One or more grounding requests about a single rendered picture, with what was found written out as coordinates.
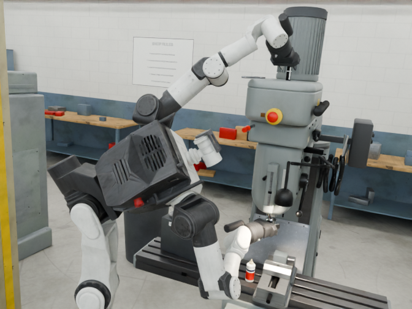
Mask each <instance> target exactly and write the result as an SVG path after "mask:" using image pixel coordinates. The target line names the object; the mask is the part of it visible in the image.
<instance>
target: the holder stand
mask: <svg viewBox="0 0 412 309"><path fill-rule="evenodd" d="M173 212H174V211H172V212H170V213H168V214H167V215H165V216H163V217H162V221H161V250H164V251H166V252H169V253H172V254H175V255H177V256H180V257H183V258H186V259H189V260H191V261H194V262H196V261H197V260H196V255H195V252H194V248H193V243H192V239H193V238H191V239H189V240H184V239H182V238H180V237H179V236H177V235H176V234H174V233H173V232H172V231H171V230H170V227H171V223H172V216H173Z"/></svg>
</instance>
